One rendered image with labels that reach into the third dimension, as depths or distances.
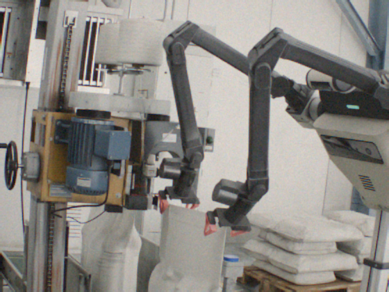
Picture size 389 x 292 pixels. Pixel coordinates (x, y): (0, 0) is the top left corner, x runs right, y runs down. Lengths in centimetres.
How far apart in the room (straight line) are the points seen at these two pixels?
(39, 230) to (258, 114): 102
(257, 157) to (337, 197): 641
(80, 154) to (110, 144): 13
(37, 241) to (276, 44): 122
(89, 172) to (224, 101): 512
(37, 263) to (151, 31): 93
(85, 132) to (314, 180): 596
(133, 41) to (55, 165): 51
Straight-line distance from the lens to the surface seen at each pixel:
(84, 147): 230
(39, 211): 255
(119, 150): 227
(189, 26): 227
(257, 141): 194
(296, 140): 787
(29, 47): 473
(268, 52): 179
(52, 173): 248
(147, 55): 235
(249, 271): 573
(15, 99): 521
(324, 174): 817
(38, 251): 258
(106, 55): 261
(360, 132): 218
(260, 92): 186
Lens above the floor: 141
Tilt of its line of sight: 3 degrees down
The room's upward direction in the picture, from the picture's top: 6 degrees clockwise
